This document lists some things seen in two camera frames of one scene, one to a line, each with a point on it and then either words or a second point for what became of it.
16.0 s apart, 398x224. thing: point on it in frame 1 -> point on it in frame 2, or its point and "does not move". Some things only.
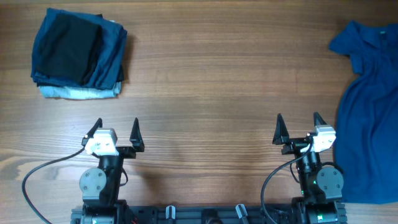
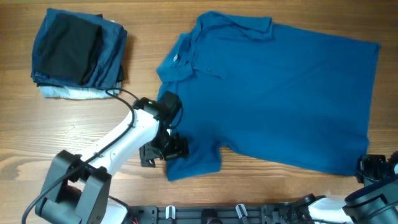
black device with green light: [211, 214] does not move
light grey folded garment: [79, 93] does not move
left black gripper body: [127, 152] -> [169, 145]
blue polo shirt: [367, 132] -> [282, 95]
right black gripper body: [294, 146] -> [375, 167]
